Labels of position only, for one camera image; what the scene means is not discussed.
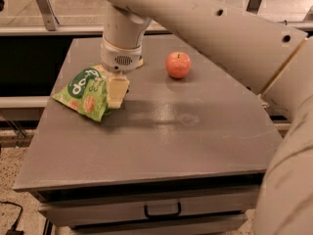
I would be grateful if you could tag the green and yellow sponge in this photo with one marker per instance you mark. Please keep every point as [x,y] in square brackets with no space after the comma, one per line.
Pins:
[140,62]

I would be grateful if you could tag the left metal railing bracket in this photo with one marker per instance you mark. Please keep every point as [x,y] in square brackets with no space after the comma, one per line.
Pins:
[49,19]

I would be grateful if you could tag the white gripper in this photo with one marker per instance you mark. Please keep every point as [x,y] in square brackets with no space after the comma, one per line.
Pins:
[119,58]

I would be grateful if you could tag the grey cabinet drawer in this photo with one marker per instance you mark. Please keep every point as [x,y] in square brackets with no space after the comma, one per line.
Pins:
[131,207]

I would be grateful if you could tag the green rice chip bag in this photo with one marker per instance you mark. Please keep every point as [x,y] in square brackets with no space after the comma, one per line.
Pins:
[86,93]

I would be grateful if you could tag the black drawer handle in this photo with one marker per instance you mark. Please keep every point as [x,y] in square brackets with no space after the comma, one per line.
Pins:
[163,211]

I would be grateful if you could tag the grey lower drawer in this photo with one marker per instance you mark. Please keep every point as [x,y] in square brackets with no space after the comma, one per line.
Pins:
[197,225]

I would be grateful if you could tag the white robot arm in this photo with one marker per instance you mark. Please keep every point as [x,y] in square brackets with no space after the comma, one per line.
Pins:
[275,62]

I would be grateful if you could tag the red apple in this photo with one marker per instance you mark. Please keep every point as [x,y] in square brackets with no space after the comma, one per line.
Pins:
[178,64]

